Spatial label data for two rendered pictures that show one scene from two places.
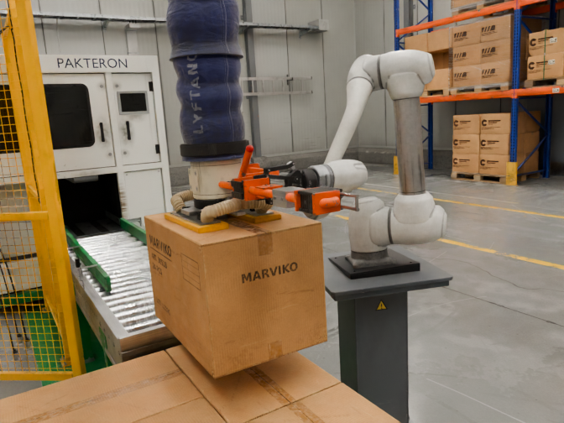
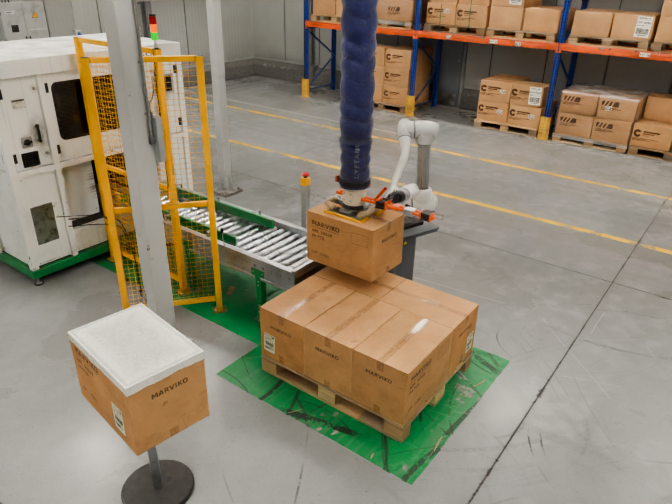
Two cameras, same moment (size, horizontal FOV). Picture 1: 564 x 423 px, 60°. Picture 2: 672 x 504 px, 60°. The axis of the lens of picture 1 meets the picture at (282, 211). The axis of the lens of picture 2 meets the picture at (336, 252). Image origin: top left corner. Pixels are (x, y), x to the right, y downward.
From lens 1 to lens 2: 295 cm
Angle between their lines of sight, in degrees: 26
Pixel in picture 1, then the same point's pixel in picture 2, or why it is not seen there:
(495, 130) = (398, 65)
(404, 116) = (424, 153)
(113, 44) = not seen: outside the picture
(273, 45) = not seen: outside the picture
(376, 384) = not seen: hidden behind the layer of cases
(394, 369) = (407, 272)
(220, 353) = (373, 272)
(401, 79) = (425, 137)
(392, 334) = (408, 255)
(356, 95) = (406, 146)
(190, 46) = (357, 141)
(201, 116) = (357, 170)
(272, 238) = (391, 224)
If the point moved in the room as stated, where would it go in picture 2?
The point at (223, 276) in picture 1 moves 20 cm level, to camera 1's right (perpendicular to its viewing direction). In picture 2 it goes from (377, 242) to (403, 237)
